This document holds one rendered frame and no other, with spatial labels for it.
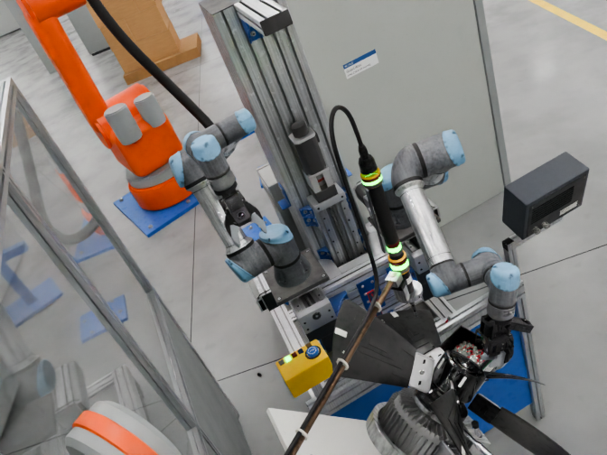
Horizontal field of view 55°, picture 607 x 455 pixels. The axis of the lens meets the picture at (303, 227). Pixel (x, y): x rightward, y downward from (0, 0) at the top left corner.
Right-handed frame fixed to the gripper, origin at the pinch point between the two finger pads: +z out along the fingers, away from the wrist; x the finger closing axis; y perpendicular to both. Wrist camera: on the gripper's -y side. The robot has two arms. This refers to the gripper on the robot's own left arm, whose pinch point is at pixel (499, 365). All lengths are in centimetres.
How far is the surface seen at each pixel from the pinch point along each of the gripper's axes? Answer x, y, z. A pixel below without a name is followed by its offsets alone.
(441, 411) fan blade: 32, 44, -32
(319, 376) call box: -29, 47, 10
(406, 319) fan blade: -17.3, 21.8, -12.8
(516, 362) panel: -34, -41, 44
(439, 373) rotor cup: 11.3, 29.6, -18.6
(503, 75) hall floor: -311, -254, 20
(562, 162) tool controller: -33, -47, -43
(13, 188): -38, 117, -70
